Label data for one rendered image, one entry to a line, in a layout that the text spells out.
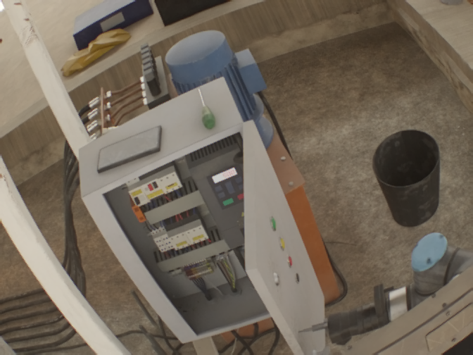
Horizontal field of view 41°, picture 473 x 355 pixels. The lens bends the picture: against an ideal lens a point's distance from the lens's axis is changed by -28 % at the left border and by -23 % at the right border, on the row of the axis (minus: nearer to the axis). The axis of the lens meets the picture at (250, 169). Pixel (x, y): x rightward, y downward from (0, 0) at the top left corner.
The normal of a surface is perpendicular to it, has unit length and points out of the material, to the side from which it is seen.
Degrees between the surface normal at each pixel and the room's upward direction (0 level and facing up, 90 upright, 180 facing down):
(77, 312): 81
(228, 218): 90
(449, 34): 0
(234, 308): 0
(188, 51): 0
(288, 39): 90
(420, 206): 98
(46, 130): 90
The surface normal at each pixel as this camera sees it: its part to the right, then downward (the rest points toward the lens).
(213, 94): -0.32, -0.72
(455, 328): 0.12, 0.12
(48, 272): 0.17, 0.45
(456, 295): -0.43, -0.89
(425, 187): 0.43, 0.59
